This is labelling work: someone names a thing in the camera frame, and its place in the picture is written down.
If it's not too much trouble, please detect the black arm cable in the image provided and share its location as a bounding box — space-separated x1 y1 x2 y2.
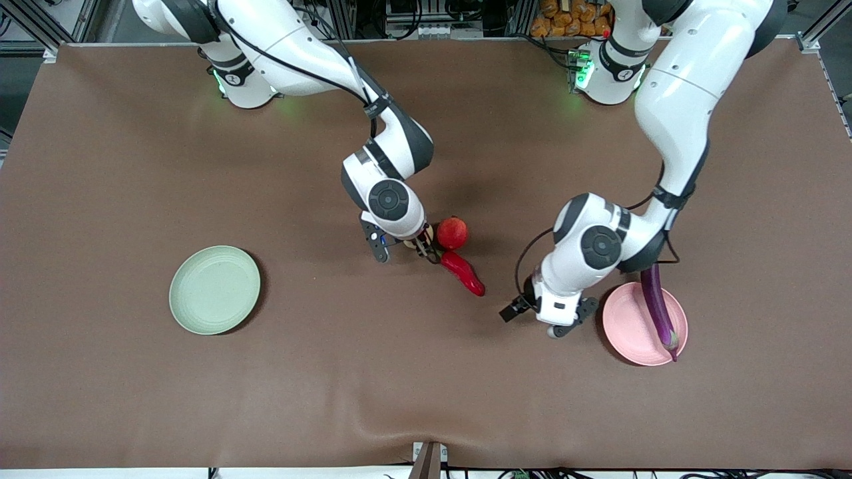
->
213 0 381 137
515 162 681 298

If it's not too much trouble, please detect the purple eggplant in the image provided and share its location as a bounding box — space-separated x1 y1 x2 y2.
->
640 263 680 363

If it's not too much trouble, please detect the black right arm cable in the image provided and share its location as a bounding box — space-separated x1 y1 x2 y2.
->
213 0 381 137

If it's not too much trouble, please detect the red chili pepper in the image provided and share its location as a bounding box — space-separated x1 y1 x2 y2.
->
429 249 486 297

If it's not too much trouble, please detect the pale green round plate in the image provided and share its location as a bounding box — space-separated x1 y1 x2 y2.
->
168 245 262 335

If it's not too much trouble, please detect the brown table cover mat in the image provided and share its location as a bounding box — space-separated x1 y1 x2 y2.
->
0 39 852 470

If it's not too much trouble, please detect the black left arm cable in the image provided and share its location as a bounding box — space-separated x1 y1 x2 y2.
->
515 162 681 298

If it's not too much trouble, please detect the grey table clamp bracket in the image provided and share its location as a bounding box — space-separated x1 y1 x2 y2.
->
411 440 449 479

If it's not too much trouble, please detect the aluminium frame rail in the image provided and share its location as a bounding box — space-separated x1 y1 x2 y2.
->
0 0 91 49
795 0 852 54

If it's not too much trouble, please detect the silver table edge strip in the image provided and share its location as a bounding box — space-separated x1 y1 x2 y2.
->
43 35 819 49

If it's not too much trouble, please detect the pink-green peach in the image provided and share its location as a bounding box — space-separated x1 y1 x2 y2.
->
403 225 435 251

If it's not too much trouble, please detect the red pomegranate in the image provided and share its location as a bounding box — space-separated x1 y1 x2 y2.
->
436 216 469 251

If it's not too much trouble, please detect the pink round plate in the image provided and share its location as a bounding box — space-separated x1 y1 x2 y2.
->
602 281 689 367

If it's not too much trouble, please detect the net bag of oranges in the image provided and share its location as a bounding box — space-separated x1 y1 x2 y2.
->
531 0 613 39

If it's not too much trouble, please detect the grey equipment rack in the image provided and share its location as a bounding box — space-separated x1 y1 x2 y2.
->
383 0 483 39

